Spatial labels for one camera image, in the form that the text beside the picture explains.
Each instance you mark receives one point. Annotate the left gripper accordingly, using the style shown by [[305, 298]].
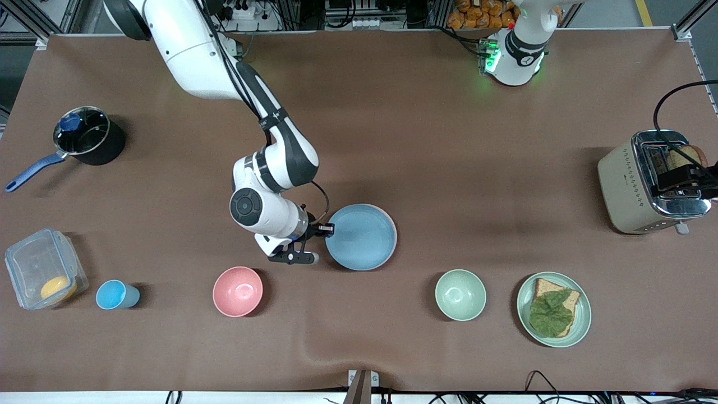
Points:
[[680, 181]]

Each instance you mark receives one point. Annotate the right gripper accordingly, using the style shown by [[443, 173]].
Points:
[[312, 230]]

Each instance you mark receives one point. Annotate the blue plate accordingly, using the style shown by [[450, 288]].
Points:
[[360, 237]]

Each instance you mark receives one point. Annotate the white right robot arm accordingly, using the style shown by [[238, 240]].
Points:
[[190, 56]]

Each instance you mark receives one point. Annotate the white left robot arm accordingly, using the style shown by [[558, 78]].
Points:
[[516, 56]]

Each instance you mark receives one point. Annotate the brown toast slice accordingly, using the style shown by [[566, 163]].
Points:
[[687, 157]]

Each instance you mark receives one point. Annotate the beige chrome toaster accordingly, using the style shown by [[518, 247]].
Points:
[[628, 196]]

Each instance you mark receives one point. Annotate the pink bowl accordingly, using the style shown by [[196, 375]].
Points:
[[238, 292]]

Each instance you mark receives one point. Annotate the brown table mat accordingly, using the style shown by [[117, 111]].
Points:
[[426, 140]]

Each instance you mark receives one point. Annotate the green bowl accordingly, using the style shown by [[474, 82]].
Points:
[[460, 295]]

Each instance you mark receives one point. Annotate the green plate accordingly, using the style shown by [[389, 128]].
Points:
[[583, 320]]

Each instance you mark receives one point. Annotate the bread slice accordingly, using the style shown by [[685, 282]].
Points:
[[545, 287]]

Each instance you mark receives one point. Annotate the green lettuce leaf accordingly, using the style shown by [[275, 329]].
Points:
[[551, 317]]

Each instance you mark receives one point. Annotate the blue cup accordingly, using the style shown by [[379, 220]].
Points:
[[115, 295]]

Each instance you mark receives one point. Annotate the white power strip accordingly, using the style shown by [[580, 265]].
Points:
[[244, 10]]

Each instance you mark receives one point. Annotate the glass lid blue knob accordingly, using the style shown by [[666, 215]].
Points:
[[84, 132]]

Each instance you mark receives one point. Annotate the orange food piece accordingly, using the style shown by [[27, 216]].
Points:
[[58, 288]]

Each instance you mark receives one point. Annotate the clear plastic container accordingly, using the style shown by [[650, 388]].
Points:
[[39, 264]]

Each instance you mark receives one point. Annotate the aluminium frame post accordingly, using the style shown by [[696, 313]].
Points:
[[47, 25], [693, 19]]

